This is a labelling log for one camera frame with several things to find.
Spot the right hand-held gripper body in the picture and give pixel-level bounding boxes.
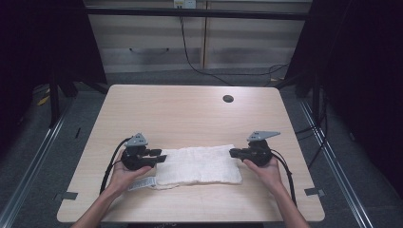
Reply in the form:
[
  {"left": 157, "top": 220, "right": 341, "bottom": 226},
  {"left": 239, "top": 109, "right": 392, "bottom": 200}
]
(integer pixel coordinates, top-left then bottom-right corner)
[{"left": 242, "top": 130, "right": 281, "bottom": 168}]

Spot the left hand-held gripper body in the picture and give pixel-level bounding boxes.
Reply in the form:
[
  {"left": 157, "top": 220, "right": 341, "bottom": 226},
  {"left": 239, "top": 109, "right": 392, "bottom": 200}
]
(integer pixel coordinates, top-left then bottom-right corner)
[{"left": 121, "top": 132, "right": 160, "bottom": 172}]

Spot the white muslin cloth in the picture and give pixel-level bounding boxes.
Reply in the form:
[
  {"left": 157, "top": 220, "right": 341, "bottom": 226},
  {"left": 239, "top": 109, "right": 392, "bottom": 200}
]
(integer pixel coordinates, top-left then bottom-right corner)
[{"left": 127, "top": 144, "right": 243, "bottom": 192}]

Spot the person's right hand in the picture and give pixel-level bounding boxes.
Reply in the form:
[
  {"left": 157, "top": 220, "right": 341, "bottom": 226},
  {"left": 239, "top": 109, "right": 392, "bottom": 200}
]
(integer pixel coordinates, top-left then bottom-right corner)
[{"left": 242, "top": 156, "right": 284, "bottom": 192}]

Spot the person's left hand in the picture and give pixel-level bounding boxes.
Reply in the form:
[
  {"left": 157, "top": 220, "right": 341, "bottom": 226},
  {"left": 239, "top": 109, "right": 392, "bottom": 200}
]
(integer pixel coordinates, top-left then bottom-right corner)
[{"left": 108, "top": 150, "right": 154, "bottom": 196}]

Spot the grey tape piece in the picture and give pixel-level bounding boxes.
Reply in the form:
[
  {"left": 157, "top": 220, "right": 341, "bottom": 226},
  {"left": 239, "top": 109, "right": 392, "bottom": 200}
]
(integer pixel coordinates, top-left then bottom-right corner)
[
  {"left": 53, "top": 191, "right": 79, "bottom": 201},
  {"left": 303, "top": 187, "right": 326, "bottom": 197}
]

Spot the black metal stand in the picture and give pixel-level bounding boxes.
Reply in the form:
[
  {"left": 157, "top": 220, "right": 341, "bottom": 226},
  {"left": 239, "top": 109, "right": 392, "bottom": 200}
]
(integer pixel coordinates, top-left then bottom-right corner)
[{"left": 48, "top": 74, "right": 62, "bottom": 129}]

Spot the light wooden cabinet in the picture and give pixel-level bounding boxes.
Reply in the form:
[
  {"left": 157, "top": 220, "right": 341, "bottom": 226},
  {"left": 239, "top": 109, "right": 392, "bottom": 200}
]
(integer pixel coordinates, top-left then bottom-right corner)
[{"left": 83, "top": 0, "right": 314, "bottom": 74}]

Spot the dark curtain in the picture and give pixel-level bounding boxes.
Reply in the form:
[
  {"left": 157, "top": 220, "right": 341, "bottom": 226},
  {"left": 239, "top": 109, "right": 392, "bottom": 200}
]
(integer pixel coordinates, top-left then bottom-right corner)
[
  {"left": 0, "top": 0, "right": 108, "bottom": 156},
  {"left": 283, "top": 0, "right": 403, "bottom": 199}
]

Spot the black horizontal bar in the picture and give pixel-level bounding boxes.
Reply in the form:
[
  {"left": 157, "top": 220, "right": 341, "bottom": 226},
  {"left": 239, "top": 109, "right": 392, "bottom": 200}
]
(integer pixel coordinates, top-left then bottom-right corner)
[{"left": 85, "top": 7, "right": 311, "bottom": 21}]

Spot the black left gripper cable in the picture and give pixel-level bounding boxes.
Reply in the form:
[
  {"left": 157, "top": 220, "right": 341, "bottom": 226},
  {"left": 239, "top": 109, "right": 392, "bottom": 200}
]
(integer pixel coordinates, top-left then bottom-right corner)
[{"left": 99, "top": 137, "right": 133, "bottom": 195}]

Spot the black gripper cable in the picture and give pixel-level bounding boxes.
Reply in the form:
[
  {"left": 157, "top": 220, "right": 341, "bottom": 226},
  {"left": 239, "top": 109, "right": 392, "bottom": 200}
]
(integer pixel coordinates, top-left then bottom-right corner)
[
  {"left": 99, "top": 137, "right": 133, "bottom": 195},
  {"left": 270, "top": 148, "right": 297, "bottom": 207}
]

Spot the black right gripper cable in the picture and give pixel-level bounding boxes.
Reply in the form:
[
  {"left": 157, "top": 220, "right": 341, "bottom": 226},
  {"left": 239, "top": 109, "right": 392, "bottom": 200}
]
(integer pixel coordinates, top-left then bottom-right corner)
[{"left": 270, "top": 148, "right": 297, "bottom": 207}]

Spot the black floor cable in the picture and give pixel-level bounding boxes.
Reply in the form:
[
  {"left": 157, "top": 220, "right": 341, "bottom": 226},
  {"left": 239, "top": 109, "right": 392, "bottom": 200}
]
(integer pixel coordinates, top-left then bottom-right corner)
[{"left": 294, "top": 89, "right": 329, "bottom": 170}]

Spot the metal floor rail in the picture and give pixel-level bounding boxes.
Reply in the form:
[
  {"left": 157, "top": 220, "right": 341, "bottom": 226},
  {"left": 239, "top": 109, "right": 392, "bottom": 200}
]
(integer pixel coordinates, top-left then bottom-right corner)
[
  {"left": 0, "top": 105, "right": 71, "bottom": 228},
  {"left": 297, "top": 100, "right": 376, "bottom": 228}
]

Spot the black wall cable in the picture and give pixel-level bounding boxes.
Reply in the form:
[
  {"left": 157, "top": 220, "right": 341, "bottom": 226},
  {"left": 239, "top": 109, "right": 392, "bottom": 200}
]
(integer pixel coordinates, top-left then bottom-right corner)
[{"left": 179, "top": 15, "right": 290, "bottom": 87}]

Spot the white wall socket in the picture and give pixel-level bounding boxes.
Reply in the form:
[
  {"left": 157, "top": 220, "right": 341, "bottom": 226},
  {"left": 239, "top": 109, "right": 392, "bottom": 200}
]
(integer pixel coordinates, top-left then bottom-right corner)
[{"left": 173, "top": 0, "right": 198, "bottom": 10}]

